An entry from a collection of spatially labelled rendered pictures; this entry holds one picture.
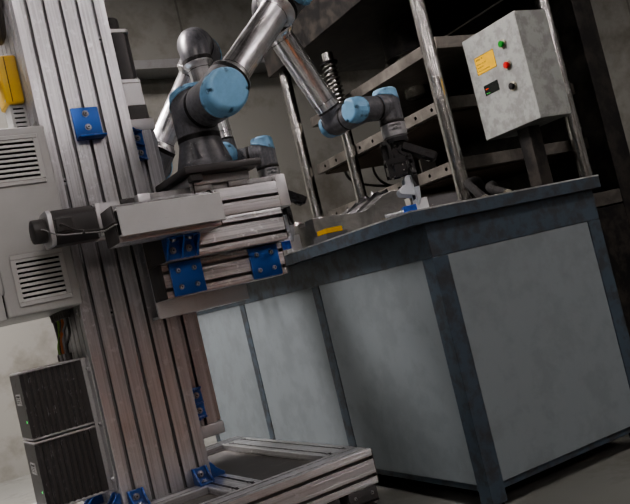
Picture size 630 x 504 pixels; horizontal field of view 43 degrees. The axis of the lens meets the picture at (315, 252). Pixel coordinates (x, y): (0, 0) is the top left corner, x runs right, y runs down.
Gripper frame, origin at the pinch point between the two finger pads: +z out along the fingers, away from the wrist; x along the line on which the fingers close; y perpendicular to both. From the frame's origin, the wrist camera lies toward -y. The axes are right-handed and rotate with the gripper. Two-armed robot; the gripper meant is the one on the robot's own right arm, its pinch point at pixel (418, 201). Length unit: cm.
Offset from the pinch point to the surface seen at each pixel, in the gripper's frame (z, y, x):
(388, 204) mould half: -4.3, 3.7, -36.8
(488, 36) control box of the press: -58, -51, -54
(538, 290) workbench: 33.2, -23.3, 17.1
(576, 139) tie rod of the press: -18, -91, -98
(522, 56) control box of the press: -45, -57, -42
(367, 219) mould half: -0.6, 12.5, -32.3
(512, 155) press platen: -17, -59, -88
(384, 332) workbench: 35.3, 19.7, 4.0
